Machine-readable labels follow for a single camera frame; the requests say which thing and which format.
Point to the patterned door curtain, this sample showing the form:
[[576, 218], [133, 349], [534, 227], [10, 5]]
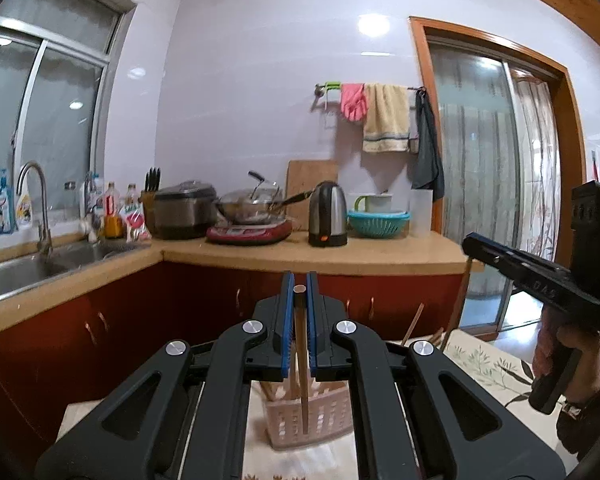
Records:
[[537, 170]]

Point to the wooden cutting board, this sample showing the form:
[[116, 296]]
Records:
[[302, 180]]

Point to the yellow towel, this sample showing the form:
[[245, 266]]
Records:
[[386, 120]]

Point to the red kitchen counter cabinets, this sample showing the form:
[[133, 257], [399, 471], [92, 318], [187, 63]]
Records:
[[80, 350]]

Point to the steel electric kettle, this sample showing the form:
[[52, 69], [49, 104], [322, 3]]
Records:
[[327, 215]]

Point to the pale pink perforated utensil basket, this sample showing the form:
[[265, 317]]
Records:
[[325, 420]]

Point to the wooden framed glass door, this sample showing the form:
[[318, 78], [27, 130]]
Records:
[[475, 160]]

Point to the teal plastic colander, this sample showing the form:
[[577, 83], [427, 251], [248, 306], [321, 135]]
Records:
[[378, 224]]

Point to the red induction cooker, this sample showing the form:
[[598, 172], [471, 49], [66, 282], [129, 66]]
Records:
[[250, 233]]

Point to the black knife block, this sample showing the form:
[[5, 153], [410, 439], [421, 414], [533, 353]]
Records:
[[151, 195]]

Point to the metal towel rack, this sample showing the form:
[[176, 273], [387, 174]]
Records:
[[325, 89]]

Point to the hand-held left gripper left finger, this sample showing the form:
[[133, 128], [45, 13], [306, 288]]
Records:
[[286, 330]]

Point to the person's right hand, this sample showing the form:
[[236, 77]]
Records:
[[587, 360]]

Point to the white spray bottle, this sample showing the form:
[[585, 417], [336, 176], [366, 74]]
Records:
[[24, 207]]

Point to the translucent plastic container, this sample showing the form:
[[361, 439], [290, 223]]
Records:
[[421, 215]]

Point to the clear seasoning bottle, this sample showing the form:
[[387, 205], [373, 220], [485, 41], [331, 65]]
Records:
[[131, 195]]

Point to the pink snack packet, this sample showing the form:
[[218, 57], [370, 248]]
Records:
[[135, 225]]

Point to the steel wok with lid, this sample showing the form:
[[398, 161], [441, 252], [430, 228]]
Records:
[[252, 205]]

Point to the green-rimmed white mug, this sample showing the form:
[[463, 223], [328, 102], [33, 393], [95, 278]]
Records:
[[375, 203]]

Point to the white plastic bottle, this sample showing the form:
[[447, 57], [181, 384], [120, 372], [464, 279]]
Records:
[[96, 200]]

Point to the aluminium framed window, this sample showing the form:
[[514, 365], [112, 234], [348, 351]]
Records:
[[65, 125]]

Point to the steel kitchen sink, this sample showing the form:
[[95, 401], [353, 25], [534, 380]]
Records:
[[40, 270]]

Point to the floral printed tablecloth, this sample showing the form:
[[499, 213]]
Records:
[[485, 360]]

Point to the chrome kitchen faucet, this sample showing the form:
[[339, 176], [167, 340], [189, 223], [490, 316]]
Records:
[[44, 220]]

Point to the bunch of wooden chopsticks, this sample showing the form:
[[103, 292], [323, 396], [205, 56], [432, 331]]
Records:
[[414, 323]]

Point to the person's right forearm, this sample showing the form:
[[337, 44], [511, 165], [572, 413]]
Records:
[[590, 425]]

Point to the cooking oil bottle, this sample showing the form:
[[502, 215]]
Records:
[[113, 215]]

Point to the single wooden chopstick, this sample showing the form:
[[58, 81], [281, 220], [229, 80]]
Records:
[[301, 350], [456, 300]]

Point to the pink rubber glove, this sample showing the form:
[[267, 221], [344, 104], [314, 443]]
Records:
[[353, 102]]

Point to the dark rice cooker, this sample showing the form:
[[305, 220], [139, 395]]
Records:
[[185, 212]]

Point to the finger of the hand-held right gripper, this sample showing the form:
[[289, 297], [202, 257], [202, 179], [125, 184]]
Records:
[[485, 250]]

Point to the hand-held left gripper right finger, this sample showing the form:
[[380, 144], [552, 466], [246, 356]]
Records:
[[314, 330]]

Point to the dark grey cloth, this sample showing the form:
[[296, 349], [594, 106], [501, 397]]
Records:
[[426, 160]]

